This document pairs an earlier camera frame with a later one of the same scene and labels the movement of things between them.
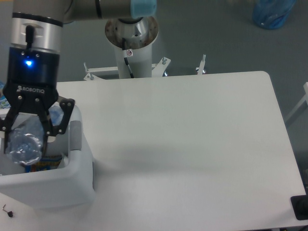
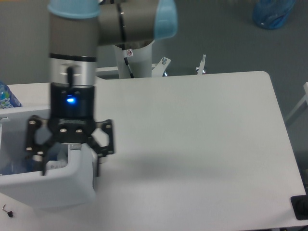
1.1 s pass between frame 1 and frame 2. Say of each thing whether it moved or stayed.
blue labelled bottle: stayed
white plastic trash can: stayed
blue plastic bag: stayed
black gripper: moved
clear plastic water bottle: moved
